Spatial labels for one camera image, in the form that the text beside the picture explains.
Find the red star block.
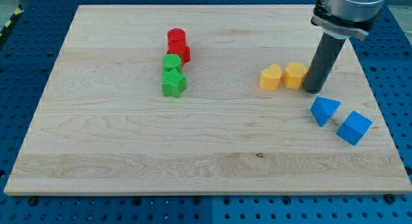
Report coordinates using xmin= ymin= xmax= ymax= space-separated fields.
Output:
xmin=167 ymin=42 xmax=191 ymax=66

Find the red cylinder block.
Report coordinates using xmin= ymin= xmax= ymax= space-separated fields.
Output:
xmin=167 ymin=28 xmax=186 ymax=44

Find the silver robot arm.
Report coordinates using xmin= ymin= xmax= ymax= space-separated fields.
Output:
xmin=311 ymin=0 xmax=385 ymax=41

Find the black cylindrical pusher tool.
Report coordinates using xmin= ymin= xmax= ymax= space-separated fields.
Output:
xmin=302 ymin=32 xmax=346 ymax=94

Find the blue triangle block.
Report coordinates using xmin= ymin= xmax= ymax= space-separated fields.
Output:
xmin=310 ymin=97 xmax=341 ymax=127

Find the blue cube block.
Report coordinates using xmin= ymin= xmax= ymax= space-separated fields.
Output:
xmin=336 ymin=111 xmax=373 ymax=145

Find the yellow hexagon block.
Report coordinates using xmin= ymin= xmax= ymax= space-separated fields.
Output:
xmin=283 ymin=62 xmax=308 ymax=89

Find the green cylinder block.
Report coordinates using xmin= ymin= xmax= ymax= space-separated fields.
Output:
xmin=162 ymin=53 xmax=182 ymax=73

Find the green star block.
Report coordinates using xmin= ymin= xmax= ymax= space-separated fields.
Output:
xmin=162 ymin=68 xmax=186 ymax=98

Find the wooden board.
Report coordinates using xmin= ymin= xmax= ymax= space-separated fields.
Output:
xmin=5 ymin=5 xmax=411 ymax=196

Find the yellow heart block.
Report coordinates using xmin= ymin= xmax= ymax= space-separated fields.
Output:
xmin=259 ymin=64 xmax=283 ymax=91

